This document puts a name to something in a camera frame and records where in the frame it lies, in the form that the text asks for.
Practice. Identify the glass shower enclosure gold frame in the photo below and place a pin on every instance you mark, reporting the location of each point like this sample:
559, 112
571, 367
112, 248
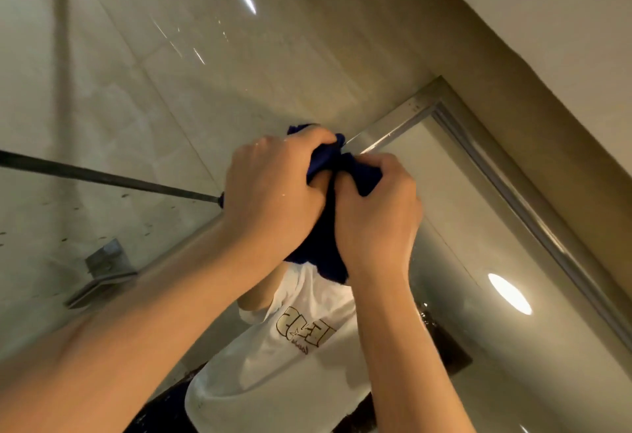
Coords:
103, 260

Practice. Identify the person's left hand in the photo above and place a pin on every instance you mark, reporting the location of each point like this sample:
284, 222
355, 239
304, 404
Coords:
271, 195

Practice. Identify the person's right hand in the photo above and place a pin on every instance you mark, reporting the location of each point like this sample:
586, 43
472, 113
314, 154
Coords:
380, 230

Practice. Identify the person's left forearm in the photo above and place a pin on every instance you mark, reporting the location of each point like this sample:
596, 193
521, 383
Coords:
123, 339

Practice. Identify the silver framed wall mirror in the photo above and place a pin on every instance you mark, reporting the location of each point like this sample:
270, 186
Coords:
469, 200

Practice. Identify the person's right forearm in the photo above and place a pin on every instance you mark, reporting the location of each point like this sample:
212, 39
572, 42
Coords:
405, 363

